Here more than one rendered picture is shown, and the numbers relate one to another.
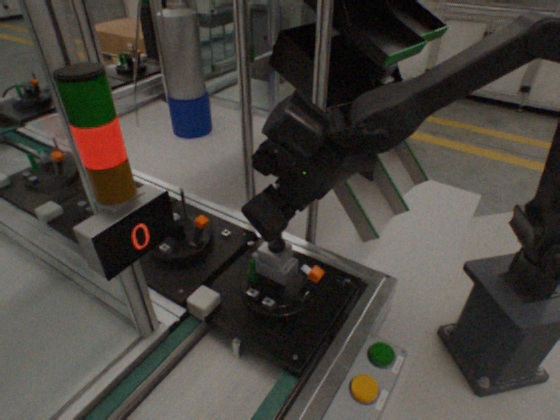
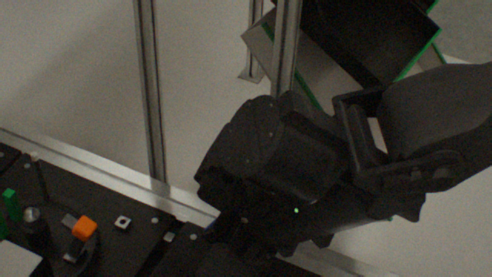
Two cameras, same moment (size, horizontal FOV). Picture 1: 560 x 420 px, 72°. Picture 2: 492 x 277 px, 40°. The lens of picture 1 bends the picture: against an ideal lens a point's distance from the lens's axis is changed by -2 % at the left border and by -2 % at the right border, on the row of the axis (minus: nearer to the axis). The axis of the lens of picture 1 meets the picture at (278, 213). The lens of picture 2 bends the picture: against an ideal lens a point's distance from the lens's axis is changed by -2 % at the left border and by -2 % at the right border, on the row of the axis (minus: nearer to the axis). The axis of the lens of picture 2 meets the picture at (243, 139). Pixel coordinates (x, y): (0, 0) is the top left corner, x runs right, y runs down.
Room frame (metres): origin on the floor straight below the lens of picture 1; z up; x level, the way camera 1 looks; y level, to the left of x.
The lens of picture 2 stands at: (0.15, 0.06, 1.66)
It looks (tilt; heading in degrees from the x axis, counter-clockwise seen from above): 47 degrees down; 350
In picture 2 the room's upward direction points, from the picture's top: 3 degrees clockwise
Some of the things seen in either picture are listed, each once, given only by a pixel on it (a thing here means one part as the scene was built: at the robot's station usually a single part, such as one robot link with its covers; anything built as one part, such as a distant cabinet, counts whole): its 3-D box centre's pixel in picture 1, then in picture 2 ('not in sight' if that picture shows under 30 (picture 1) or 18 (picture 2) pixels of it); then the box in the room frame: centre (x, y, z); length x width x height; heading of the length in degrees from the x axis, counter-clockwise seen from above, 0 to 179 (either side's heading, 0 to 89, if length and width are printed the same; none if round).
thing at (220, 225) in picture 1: (176, 228); (35, 228); (0.64, 0.22, 1.01); 0.24 x 0.24 x 0.13; 57
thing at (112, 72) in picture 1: (129, 60); not in sight; (1.87, 0.70, 1.01); 0.24 x 0.24 x 0.13; 57
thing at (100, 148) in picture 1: (100, 140); not in sight; (0.40, 0.20, 1.33); 0.05 x 0.05 x 0.05
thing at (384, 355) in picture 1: (381, 355); not in sight; (0.37, -0.17, 0.96); 0.04 x 0.04 x 0.02
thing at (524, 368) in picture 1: (506, 323); not in sight; (0.43, -0.41, 0.96); 0.15 x 0.15 x 0.20; 12
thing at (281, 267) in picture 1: (272, 255); not in sight; (0.50, 0.01, 1.06); 0.08 x 0.04 x 0.07; 57
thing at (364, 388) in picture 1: (364, 389); not in sight; (0.31, -0.13, 0.96); 0.04 x 0.04 x 0.02
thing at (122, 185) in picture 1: (111, 177); not in sight; (0.40, 0.20, 1.28); 0.05 x 0.05 x 0.05
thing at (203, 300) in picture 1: (204, 303); not in sight; (0.47, 0.14, 0.97); 0.05 x 0.05 x 0.04; 57
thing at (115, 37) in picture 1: (137, 43); not in sight; (5.61, 1.94, 0.20); 1.20 x 0.80 x 0.41; 57
